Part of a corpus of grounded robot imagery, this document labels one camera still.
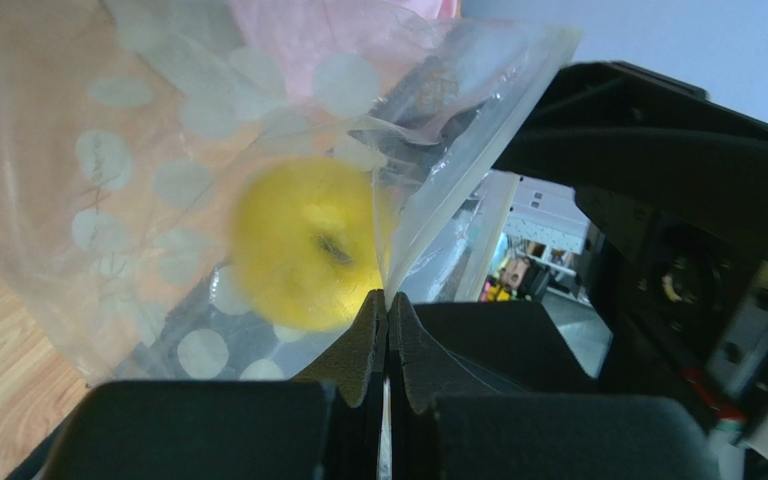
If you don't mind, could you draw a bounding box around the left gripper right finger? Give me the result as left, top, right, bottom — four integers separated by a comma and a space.
388, 294, 720, 479

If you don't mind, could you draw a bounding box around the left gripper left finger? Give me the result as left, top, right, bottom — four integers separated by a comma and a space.
11, 290, 387, 479

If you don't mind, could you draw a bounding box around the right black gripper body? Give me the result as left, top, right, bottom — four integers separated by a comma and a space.
495, 61, 768, 433

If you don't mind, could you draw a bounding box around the yellow apple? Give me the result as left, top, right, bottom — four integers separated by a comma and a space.
227, 157, 396, 331

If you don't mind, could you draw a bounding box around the clear dotted zip bag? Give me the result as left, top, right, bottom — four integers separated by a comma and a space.
0, 1, 581, 382

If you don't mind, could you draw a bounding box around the pink bucket hat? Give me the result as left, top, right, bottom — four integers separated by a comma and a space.
228, 1, 460, 100

